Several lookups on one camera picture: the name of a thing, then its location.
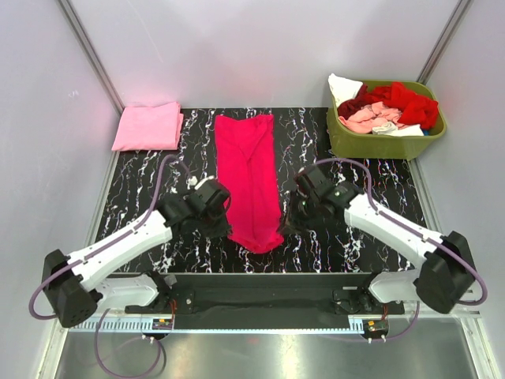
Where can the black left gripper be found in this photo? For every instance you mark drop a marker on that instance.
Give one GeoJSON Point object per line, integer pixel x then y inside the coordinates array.
{"type": "Point", "coordinates": [223, 229]}

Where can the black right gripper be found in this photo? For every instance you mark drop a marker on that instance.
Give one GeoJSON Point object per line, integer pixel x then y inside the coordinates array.
{"type": "Point", "coordinates": [292, 223]}

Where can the magenta t shirt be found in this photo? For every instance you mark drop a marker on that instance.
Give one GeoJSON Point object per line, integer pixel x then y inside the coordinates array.
{"type": "Point", "coordinates": [246, 167]}

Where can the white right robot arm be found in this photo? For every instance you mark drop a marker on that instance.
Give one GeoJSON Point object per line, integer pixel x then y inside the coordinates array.
{"type": "Point", "coordinates": [443, 268]}

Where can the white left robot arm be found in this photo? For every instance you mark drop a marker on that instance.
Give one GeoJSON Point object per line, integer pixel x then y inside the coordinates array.
{"type": "Point", "coordinates": [80, 284]}

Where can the black marbled table mat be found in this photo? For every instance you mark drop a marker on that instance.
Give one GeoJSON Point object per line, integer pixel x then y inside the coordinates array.
{"type": "Point", "coordinates": [300, 138]}

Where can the olive green plastic basket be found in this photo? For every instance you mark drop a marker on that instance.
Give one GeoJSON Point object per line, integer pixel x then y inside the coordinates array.
{"type": "Point", "coordinates": [386, 141]}

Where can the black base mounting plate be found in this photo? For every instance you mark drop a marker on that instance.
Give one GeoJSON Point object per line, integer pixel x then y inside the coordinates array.
{"type": "Point", "coordinates": [262, 302]}

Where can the peach garment in basket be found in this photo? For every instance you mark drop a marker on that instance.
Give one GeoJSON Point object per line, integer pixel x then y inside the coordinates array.
{"type": "Point", "coordinates": [370, 116]}

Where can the folded pink t shirt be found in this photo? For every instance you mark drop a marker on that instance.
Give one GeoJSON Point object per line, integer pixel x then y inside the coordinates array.
{"type": "Point", "coordinates": [149, 128]}

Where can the dark red garment in basket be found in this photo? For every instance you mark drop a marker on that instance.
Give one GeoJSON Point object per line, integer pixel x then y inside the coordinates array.
{"type": "Point", "coordinates": [351, 106]}

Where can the white cloth in basket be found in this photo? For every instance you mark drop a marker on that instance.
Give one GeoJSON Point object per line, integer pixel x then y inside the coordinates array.
{"type": "Point", "coordinates": [343, 89]}

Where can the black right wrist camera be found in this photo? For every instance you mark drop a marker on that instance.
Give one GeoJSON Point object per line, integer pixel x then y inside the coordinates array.
{"type": "Point", "coordinates": [313, 186]}

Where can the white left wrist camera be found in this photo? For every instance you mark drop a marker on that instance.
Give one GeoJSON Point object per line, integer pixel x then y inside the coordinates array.
{"type": "Point", "coordinates": [209, 193]}

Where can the right aluminium corner post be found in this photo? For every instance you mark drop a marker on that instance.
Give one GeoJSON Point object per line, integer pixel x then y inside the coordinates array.
{"type": "Point", "coordinates": [457, 16]}

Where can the aluminium corner post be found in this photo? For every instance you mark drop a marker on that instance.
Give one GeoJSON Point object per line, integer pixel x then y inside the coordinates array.
{"type": "Point", "coordinates": [457, 16]}
{"type": "Point", "coordinates": [75, 23]}

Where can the left aluminium corner post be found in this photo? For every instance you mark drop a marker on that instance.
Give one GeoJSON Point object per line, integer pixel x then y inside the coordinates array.
{"type": "Point", "coordinates": [75, 23]}

